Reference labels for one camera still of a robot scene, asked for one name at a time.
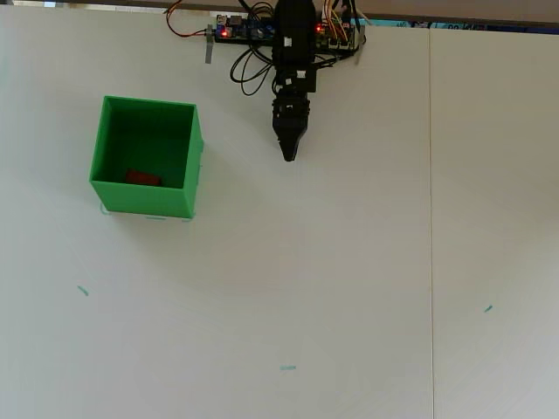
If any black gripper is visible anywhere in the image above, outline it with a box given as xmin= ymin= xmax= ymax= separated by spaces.
xmin=271 ymin=65 xmax=319 ymax=163

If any red block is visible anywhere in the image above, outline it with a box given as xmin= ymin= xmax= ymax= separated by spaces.
xmin=125 ymin=168 xmax=163 ymax=187

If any green plastic bin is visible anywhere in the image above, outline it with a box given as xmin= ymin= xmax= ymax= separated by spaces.
xmin=88 ymin=95 xmax=205 ymax=219

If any black base electronics board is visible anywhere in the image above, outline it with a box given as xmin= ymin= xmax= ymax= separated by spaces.
xmin=215 ymin=14 xmax=359 ymax=50

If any grey table clamp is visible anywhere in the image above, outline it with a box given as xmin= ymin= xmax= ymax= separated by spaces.
xmin=204 ymin=24 xmax=216 ymax=65

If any coloured jumper wire bundle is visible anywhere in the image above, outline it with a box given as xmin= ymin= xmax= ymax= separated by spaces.
xmin=321 ymin=0 xmax=357 ymax=47

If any red thin wire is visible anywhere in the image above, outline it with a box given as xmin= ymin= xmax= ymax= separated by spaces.
xmin=164 ymin=0 xmax=209 ymax=40

